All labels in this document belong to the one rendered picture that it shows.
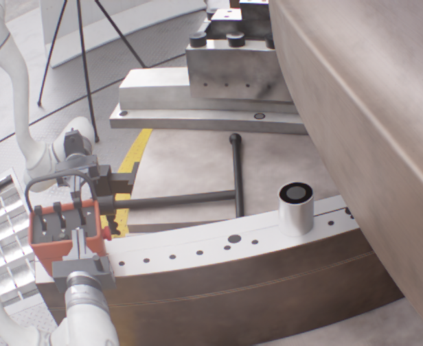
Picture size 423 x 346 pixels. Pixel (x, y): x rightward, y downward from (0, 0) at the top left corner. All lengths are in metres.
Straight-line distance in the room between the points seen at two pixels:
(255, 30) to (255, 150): 0.45
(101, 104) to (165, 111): 0.96
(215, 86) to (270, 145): 0.28
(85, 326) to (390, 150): 0.58
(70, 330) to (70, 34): 3.39
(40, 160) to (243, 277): 0.69
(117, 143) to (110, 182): 0.74
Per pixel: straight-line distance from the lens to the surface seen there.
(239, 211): 2.05
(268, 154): 2.33
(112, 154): 3.01
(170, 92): 2.51
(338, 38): 1.26
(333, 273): 1.53
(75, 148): 1.67
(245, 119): 2.42
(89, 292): 1.09
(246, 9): 2.30
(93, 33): 4.26
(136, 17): 4.36
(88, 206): 1.43
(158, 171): 2.31
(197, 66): 2.32
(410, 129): 0.99
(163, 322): 1.53
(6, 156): 3.32
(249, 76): 2.29
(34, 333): 1.10
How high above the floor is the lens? 1.67
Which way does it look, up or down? 36 degrees down
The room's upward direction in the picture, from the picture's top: 7 degrees counter-clockwise
